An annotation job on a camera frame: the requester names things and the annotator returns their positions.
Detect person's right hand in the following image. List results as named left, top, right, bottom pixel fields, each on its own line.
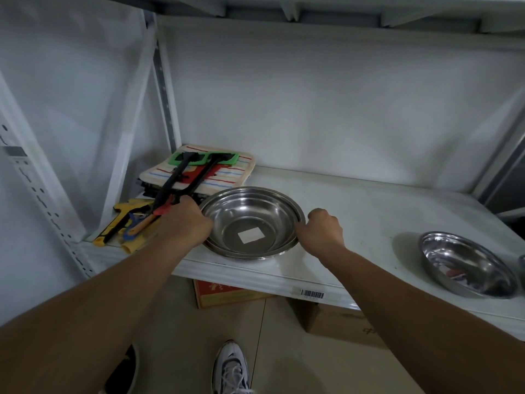
left=294, top=208, right=346, bottom=260

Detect person's left hand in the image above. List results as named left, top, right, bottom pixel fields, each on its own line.
left=153, top=195, right=215, bottom=259

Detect steel bowl with white sticker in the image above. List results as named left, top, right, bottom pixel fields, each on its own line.
left=199, top=186, right=307, bottom=261

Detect person's right forearm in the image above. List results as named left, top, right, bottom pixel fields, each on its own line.
left=322, top=244, right=525, bottom=394

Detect person's left forearm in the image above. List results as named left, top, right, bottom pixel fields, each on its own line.
left=0, top=239, right=194, bottom=394

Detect black tongs with teal head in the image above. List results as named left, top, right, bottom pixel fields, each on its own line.
left=171, top=152, right=240, bottom=206

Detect striped folded cloth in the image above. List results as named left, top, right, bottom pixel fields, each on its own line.
left=137, top=144, right=257, bottom=201

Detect black tongs with green head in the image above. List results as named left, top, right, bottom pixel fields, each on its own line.
left=153, top=151, right=208, bottom=215

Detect white metal shelf unit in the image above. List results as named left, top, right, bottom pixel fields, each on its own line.
left=0, top=0, right=525, bottom=342

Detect yellow packaging card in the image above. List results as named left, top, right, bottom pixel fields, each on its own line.
left=117, top=200, right=161, bottom=254

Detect red cardboard box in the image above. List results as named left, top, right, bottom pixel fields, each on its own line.
left=193, top=278, right=276, bottom=309

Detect yellow black hand tool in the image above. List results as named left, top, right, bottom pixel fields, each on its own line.
left=92, top=199, right=155, bottom=247

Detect brown cardboard box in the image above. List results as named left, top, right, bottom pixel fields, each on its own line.
left=287, top=297, right=389, bottom=349

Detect white sneaker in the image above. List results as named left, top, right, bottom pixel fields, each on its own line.
left=211, top=340, right=255, bottom=394

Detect steel bowl with red label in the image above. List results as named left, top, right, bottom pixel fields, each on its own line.
left=418, top=231, right=520, bottom=300

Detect wooden handled blue brush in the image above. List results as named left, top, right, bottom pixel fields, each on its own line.
left=122, top=212, right=160, bottom=243

